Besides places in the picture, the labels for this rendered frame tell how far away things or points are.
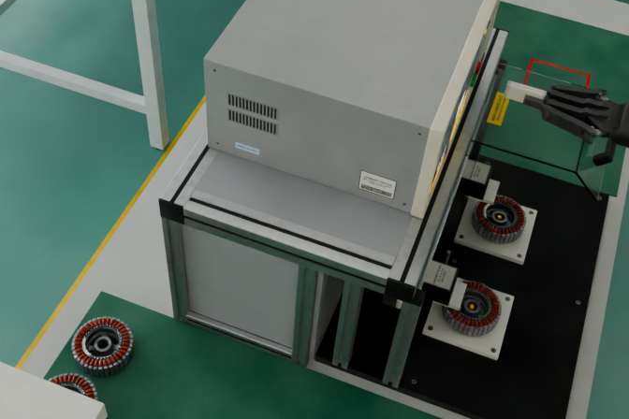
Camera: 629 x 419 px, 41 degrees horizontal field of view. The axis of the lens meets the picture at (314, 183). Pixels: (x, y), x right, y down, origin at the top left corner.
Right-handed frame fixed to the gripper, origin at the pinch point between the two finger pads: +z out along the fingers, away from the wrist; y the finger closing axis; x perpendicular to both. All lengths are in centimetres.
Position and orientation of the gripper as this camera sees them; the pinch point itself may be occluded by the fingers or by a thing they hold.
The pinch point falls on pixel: (524, 93)
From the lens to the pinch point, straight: 155.2
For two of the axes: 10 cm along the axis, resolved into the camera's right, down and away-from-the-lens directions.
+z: -9.3, -3.1, 1.9
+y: 3.6, -6.9, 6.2
